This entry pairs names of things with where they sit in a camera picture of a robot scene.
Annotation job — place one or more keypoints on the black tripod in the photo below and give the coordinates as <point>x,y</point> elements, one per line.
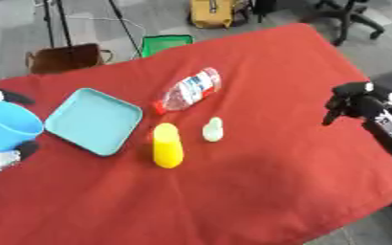
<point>65,22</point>

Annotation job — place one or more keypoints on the brown open box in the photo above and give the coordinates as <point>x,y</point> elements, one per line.
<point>65,59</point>

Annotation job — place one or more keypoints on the green open box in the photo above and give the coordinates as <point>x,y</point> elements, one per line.
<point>163,43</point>

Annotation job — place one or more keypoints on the black office chair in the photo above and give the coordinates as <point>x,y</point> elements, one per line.
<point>347,17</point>

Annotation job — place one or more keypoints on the small white plastic object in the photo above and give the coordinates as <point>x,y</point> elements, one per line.
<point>213,130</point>

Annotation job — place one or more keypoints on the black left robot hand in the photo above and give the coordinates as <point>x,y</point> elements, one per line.
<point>15,97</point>

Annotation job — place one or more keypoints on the yellow bag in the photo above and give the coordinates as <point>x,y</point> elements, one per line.
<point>210,12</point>

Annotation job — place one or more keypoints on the clear plastic water bottle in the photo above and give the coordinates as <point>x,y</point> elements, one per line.
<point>191,91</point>

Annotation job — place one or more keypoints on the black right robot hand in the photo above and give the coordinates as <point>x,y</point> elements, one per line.
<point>361,103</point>

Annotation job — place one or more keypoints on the blue plastic cup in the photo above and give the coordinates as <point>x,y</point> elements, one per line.
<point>4,127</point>

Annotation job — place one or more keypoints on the yellow cylinder container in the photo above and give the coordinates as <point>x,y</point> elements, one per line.
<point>167,146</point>

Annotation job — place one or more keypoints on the teal square tray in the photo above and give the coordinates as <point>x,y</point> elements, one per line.
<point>93,121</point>

